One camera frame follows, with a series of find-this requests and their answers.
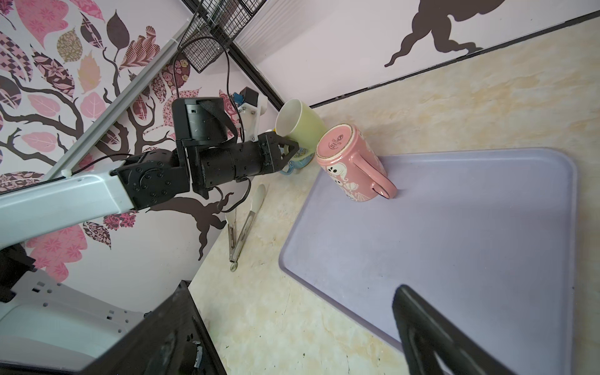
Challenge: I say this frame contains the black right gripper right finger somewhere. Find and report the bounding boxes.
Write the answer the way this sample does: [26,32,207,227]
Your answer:
[392,284,512,374]

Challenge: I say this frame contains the black wire basket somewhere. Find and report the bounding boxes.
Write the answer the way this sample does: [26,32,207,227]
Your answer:
[178,0,266,73]

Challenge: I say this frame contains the aluminium rail bar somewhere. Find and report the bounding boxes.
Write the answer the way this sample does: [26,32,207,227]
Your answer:
[42,26,186,181]

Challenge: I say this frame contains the metal kitchen tongs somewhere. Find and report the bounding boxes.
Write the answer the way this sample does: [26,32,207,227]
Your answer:
[227,184,267,272]

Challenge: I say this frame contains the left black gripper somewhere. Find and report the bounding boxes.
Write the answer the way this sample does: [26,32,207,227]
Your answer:
[171,97,299,197]

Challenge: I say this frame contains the lavender plastic tray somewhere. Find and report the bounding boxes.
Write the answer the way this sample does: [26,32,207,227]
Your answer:
[279,148,578,374]

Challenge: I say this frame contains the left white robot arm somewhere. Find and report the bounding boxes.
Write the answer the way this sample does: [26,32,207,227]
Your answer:
[1,98,299,370]

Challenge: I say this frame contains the pink round mug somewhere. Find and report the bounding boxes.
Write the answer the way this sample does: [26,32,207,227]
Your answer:
[316,123,398,203]

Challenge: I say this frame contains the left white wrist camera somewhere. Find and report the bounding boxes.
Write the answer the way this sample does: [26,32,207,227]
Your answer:
[233,87,268,142]

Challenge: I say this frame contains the light green mug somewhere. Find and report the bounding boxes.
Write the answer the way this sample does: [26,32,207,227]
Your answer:
[275,99,328,154]

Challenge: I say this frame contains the blue butterfly mug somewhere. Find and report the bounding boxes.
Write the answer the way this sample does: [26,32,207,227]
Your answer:
[281,148,314,176]

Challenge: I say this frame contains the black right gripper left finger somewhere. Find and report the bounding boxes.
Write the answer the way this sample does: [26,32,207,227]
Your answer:
[80,281,227,375]

